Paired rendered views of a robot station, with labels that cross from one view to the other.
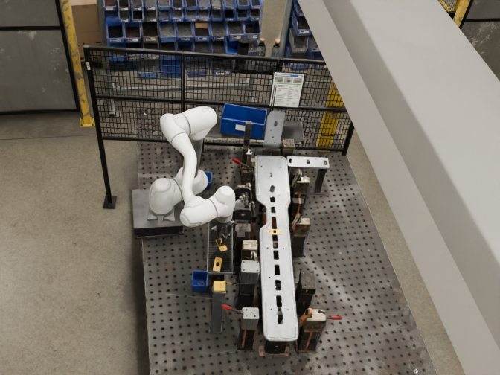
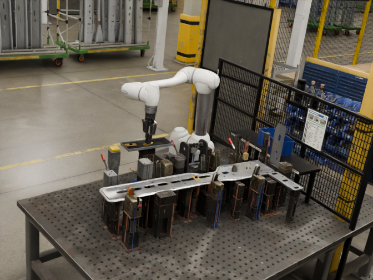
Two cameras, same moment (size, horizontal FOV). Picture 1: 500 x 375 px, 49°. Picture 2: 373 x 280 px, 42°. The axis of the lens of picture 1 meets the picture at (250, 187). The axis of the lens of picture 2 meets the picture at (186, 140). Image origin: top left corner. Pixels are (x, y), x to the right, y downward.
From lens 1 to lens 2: 315 cm
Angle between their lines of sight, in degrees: 56
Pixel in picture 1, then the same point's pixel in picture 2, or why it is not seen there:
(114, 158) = not seen: hidden behind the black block
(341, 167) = (334, 230)
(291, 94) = (317, 134)
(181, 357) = (77, 197)
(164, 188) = (177, 130)
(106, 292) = not seen: hidden behind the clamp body
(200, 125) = (200, 76)
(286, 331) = (112, 195)
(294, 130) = (305, 166)
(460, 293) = not seen: outside the picture
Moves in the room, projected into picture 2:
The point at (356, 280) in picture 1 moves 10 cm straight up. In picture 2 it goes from (221, 261) to (223, 248)
